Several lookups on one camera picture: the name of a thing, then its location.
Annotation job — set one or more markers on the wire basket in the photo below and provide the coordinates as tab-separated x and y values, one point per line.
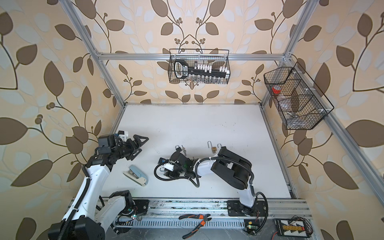
200	55
301	104

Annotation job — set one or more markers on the back wire basket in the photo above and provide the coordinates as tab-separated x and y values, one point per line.
200	55

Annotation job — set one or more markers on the right wire basket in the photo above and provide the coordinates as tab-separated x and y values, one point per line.
301	104

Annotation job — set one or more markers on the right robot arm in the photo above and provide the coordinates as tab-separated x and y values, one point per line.
233	169

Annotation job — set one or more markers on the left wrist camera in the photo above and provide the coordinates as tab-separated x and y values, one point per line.
124	135

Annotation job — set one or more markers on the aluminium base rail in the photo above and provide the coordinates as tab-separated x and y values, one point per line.
165	213

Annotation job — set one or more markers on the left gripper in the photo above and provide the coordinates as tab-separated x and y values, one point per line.
136	142

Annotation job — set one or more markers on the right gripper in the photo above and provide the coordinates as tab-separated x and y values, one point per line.
172	173

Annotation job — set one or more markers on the red cap item in basket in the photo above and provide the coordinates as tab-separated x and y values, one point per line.
276	90

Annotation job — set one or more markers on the black power board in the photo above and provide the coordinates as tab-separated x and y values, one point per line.
294	227

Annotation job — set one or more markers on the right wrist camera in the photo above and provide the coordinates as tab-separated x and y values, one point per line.
167	164

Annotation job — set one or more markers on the black white tool in basket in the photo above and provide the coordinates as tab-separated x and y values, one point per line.
217	69

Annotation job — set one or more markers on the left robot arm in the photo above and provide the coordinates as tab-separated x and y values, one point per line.
83	220

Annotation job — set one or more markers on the brass padlock open shackle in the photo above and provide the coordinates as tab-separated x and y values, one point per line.
212	147

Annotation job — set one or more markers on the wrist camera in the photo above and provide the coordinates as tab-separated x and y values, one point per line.
167	164
124	135

